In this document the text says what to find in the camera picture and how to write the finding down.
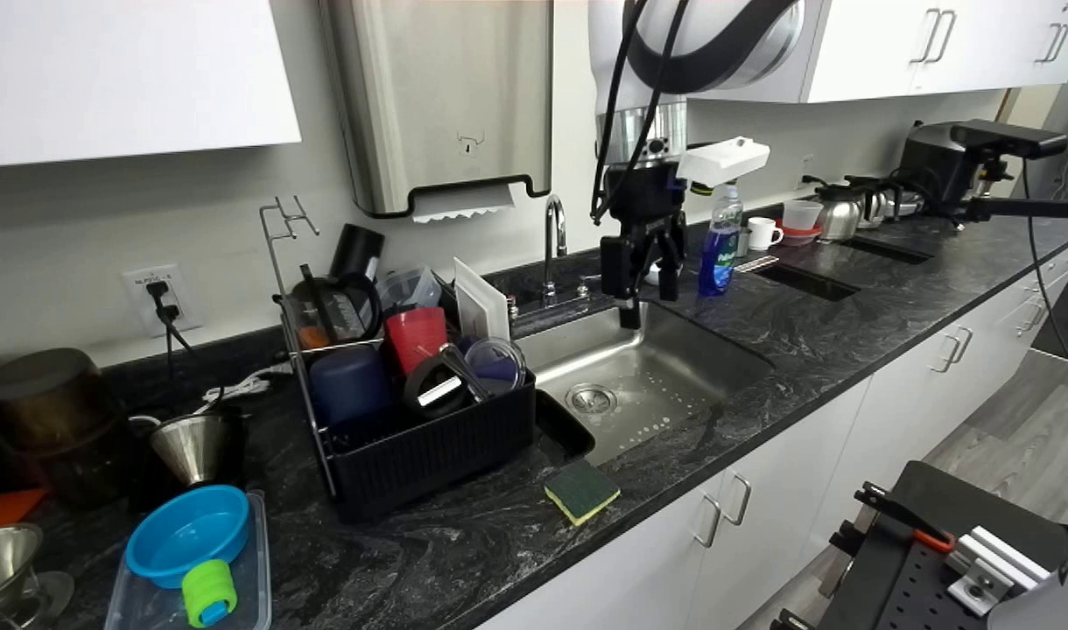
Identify red plastic cup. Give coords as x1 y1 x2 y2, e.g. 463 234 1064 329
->
380 303 456 378

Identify red handled tool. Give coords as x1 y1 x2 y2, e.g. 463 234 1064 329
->
854 480 956 557

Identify orange flat item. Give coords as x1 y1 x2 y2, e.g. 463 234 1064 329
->
0 487 51 537

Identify white wall outlet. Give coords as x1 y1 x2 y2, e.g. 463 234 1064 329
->
118 260 191 334

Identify black cylinder cup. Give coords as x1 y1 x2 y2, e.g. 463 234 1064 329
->
328 220 387 282

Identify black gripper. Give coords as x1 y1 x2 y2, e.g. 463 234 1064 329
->
599 159 689 333

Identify black camera on stand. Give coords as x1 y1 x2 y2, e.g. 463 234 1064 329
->
895 119 1068 229

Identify clear plastic container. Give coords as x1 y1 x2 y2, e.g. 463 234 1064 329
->
372 262 449 316

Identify chrome faucet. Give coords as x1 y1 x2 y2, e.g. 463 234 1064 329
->
508 196 599 316

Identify dark glass pan lid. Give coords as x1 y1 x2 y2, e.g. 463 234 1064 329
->
285 264 380 350

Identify black dish rack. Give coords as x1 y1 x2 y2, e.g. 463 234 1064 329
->
256 191 538 523

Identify aluminium extrusion bar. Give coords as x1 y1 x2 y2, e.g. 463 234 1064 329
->
944 520 1053 620

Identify black rectangular bowl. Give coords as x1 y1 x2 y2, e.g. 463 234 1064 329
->
533 386 599 466

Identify steel paper towel dispenser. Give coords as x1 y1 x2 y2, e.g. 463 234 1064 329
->
324 0 556 220

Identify white upper cabinet with handles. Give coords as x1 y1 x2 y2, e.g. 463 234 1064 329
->
589 0 1068 107

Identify black breadboard cart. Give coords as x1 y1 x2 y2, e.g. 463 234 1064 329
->
773 457 1068 630

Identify red and white cup stack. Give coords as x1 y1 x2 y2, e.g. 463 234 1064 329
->
782 196 827 247

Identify blue dish soap bottle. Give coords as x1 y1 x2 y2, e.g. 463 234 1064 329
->
697 182 749 299

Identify steel funnel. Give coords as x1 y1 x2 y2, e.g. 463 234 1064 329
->
0 520 48 605

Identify steel kettle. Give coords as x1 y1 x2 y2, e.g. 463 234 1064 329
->
803 172 928 245

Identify navy blue tumbler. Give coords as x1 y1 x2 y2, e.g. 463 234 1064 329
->
306 343 398 431

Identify white utensil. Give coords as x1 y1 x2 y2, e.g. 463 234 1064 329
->
197 361 296 413

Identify white square plate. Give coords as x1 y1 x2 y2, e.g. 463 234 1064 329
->
449 254 515 346

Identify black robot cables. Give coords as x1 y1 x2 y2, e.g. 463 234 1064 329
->
589 0 694 224

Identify green yellow sponge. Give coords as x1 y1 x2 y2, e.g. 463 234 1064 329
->
538 457 622 528

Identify stainless steel sink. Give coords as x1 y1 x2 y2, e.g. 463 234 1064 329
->
515 298 778 469

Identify white mug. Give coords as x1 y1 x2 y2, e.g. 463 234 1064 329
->
745 213 788 254

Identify white paper towel sheet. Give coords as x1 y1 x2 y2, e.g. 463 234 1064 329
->
410 182 517 226

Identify black plug with cable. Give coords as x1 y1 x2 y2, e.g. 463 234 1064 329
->
144 277 210 362

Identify blue plastic bowl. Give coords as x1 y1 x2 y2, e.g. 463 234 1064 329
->
121 484 256 592

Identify dark metal pot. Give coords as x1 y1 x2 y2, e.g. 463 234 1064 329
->
0 346 133 512

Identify white lower cabinets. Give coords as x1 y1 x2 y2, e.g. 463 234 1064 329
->
473 239 1068 630

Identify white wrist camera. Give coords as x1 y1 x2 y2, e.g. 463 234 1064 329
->
675 131 773 189

